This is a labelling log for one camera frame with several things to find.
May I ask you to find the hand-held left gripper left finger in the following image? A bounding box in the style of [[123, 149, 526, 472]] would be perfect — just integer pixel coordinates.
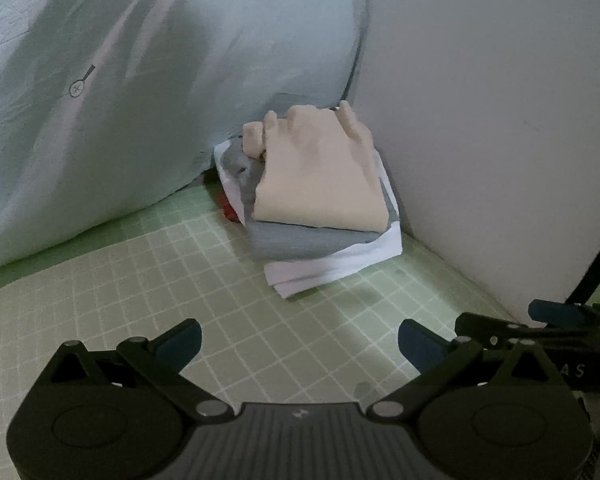
[[32, 318, 236, 423]]

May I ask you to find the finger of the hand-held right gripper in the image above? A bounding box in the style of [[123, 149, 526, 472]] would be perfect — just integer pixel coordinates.
[[454, 312, 600, 348], [527, 299, 600, 330]]

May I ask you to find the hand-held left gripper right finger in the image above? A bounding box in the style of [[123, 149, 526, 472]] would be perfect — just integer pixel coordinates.
[[367, 318, 569, 422]]

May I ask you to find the beige garment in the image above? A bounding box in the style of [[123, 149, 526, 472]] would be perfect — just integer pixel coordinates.
[[242, 101, 387, 232]]

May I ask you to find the green grid bed sheet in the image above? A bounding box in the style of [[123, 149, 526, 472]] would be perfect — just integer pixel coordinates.
[[0, 180, 531, 411]]

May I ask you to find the folded white garment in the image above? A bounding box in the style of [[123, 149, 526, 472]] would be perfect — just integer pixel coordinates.
[[214, 140, 404, 301]]

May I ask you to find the red cloth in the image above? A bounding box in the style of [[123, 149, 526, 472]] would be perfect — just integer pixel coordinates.
[[221, 192, 242, 224]]

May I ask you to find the folded grey garment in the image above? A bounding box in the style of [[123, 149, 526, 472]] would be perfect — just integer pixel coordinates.
[[220, 142, 402, 262]]

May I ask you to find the carrot print quilt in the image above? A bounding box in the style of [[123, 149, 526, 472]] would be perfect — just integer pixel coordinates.
[[0, 0, 372, 272]]

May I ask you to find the black strap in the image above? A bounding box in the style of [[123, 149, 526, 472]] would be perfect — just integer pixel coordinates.
[[564, 225, 600, 307]]

